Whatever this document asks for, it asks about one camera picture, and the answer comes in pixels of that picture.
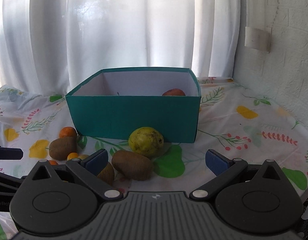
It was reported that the teal cardboard box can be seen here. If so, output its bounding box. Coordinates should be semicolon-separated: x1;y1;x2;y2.
65;67;201;143

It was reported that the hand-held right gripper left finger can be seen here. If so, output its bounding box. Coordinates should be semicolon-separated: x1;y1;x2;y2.
31;149;124;202

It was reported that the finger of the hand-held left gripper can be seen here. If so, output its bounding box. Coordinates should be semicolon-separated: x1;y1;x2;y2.
0;144;23;160

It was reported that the black printed object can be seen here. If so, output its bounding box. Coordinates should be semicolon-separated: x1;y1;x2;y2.
295;200;308;240

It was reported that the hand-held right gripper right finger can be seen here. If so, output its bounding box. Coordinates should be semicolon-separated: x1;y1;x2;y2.
189;149;285;201

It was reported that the brown kiwi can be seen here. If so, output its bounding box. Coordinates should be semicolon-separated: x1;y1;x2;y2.
111;150;153;181
49;137;78;160
97;162;115;185

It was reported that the red fruit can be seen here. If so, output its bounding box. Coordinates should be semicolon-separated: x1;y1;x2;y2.
162;88;186;97

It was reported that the orange tangerine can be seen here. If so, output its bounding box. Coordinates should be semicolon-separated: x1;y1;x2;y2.
59;126;77;139

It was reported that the floral plastic tablecloth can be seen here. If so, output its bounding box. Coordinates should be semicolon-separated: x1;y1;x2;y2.
0;76;308;240

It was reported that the yellow-green guava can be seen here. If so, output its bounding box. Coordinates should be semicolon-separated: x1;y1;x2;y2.
128;127;164;157

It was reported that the white paper sheet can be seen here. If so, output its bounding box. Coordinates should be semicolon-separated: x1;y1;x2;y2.
244;26;272;54

